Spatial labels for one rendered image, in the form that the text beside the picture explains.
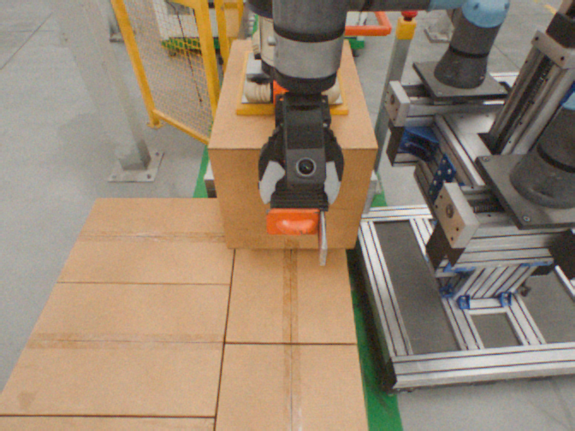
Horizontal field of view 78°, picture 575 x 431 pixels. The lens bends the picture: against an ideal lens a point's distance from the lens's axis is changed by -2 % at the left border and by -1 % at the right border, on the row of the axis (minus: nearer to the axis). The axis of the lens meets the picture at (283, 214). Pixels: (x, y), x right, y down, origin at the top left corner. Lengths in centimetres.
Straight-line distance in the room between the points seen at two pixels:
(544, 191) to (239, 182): 69
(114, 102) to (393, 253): 169
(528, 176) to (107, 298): 123
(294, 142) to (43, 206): 231
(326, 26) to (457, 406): 161
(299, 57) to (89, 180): 234
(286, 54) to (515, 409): 171
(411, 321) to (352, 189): 81
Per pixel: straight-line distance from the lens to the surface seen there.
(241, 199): 97
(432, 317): 166
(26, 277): 230
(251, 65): 109
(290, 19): 38
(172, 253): 135
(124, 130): 237
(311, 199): 52
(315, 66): 40
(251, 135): 89
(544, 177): 92
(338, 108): 96
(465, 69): 126
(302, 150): 41
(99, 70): 220
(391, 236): 184
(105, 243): 147
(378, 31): 111
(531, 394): 195
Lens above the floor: 161
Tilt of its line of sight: 49 degrees down
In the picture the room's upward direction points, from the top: straight up
